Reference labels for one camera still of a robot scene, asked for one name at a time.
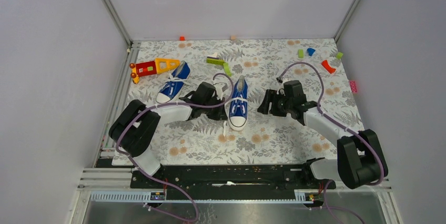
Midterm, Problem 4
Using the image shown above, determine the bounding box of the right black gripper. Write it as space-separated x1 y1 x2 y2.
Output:
257 89 293 117

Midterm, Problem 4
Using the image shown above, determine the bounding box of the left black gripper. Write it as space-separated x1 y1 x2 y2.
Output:
202 95 228 121

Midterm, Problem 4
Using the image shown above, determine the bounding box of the blue sneaker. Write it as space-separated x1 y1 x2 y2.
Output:
223 75 248 137
155 61 190 104

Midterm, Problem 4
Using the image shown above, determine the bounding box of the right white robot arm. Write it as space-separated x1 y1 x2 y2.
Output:
257 80 389 189

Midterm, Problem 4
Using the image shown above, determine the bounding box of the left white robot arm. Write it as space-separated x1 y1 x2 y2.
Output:
108 82 227 188

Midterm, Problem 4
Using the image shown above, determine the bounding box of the floral table mat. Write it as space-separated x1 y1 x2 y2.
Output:
117 38 376 166

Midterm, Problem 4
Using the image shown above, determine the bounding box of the green block short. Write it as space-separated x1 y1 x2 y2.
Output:
223 63 232 77

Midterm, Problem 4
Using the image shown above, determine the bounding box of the green block long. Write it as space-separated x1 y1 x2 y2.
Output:
206 57 226 65

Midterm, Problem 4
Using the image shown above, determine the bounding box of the blue wedge block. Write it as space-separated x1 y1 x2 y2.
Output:
307 48 316 56

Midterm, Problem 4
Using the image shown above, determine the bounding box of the red arch block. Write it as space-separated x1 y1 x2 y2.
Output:
321 60 336 74

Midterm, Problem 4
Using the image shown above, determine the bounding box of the pink lego brick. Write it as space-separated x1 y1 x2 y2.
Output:
349 80 358 94

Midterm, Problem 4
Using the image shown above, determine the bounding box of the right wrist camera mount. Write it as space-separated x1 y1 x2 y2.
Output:
277 77 289 95

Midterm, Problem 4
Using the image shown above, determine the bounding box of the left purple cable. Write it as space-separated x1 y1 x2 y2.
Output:
115 73 235 223

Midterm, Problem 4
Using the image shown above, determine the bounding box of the purple cable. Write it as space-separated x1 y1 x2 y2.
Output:
276 61 386 224
115 73 235 223

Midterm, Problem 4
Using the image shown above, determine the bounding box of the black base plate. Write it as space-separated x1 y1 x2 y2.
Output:
130 163 328 193

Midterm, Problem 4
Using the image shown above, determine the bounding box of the red yellow toy frame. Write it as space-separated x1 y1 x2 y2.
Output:
129 58 180 84

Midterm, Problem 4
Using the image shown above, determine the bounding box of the grey slotted cable duct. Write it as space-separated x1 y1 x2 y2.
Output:
90 187 322 204

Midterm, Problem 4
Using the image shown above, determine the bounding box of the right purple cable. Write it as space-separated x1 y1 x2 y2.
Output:
276 61 386 224

